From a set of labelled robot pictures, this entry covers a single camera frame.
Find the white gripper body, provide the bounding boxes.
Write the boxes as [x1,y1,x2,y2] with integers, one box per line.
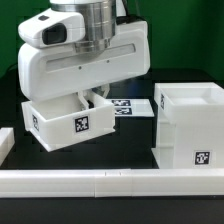
[18,21,150,102]

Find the white drawer box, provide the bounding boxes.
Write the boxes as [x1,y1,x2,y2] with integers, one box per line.
[22,91,115,152]

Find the white drawer cabinet frame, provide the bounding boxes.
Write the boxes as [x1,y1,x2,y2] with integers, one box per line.
[152,82,224,169]

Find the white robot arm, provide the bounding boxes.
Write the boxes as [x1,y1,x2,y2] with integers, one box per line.
[18,0,150,102]

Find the white left barrier block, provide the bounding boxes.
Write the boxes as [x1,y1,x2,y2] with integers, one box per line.
[0,128,15,166]

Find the white marker base plate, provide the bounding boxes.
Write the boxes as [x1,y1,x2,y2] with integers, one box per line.
[111,99,154,117]

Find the white front barrier wall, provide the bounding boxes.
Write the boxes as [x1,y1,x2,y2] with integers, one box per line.
[0,169,224,198]

